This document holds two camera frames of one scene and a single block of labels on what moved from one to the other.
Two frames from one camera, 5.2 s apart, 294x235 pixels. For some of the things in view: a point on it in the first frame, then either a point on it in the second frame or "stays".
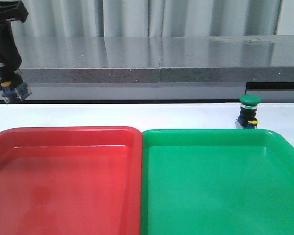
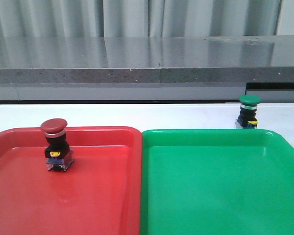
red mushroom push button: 14,89 to 58,155
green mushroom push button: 247,118 stays
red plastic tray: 72,180 stays
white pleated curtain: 59,18 stays
